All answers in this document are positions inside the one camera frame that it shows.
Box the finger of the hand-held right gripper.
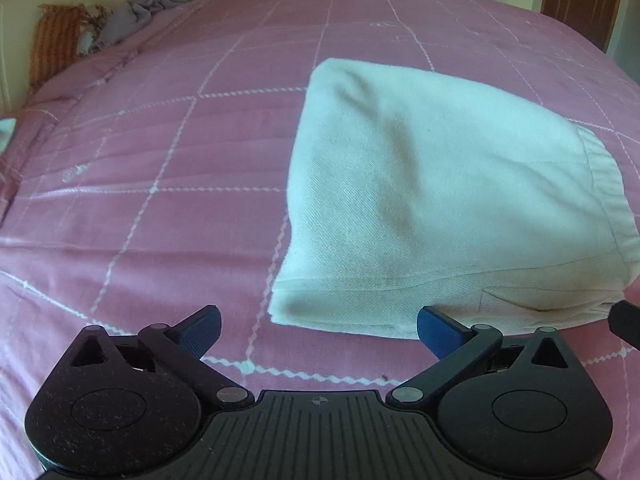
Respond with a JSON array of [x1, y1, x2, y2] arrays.
[[607, 299, 640, 347]]

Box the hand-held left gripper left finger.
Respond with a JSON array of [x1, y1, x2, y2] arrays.
[[69, 304, 257, 409]]

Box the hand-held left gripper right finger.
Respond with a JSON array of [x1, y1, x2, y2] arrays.
[[387, 305, 572, 407]]

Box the white pants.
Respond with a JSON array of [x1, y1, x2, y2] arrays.
[[268, 57, 640, 341]]

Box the pink checked bedsheet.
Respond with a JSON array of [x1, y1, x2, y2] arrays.
[[0, 0, 640, 461]]

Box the grey crumpled cloth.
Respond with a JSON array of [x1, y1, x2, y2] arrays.
[[77, 0, 224, 55]]

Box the orange fringed cushion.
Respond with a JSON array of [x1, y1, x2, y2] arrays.
[[29, 3, 109, 95]]

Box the brown wooden door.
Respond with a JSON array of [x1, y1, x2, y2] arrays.
[[540, 0, 627, 54]]

